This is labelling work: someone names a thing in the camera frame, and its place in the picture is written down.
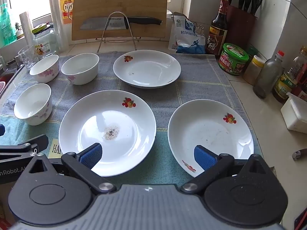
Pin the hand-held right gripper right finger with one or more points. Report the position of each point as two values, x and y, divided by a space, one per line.
205 158

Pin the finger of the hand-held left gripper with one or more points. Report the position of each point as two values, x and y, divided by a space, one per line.
1 130
24 149

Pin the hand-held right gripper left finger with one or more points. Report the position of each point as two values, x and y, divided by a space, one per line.
91 155

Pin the white fruit print plate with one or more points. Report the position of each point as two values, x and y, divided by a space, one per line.
146 69
108 115
211 134

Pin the grey green checked towel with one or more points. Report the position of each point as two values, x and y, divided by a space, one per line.
163 95

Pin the clear glass cup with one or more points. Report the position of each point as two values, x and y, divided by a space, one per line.
27 58

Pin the glass jar with dark lid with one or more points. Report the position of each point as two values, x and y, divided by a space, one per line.
44 44

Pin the white plastic box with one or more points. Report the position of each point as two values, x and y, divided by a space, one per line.
295 117

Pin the yellow cap spice jar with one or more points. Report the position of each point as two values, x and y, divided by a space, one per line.
254 71

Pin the small potted plant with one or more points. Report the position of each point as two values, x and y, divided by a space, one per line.
19 32

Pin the clear bottle with red cap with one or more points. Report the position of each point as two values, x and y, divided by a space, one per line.
267 76

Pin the green printed plastic bag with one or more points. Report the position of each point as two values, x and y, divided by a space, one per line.
6 26

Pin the green lid sauce jar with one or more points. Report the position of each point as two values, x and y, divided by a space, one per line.
232 57

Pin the short plastic wrap roll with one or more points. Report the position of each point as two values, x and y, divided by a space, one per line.
26 28

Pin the green cap spice jar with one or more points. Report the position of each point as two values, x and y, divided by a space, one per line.
253 51

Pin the dark vinegar bottle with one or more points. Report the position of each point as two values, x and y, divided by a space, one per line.
215 36

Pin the white blue salt bag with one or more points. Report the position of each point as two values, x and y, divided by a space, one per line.
187 36

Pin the dark red knife block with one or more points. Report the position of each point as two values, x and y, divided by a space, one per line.
239 28

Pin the large orange oil bottle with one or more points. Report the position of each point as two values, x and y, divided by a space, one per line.
66 4

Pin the bamboo cutting board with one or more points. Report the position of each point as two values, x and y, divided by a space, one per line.
120 0

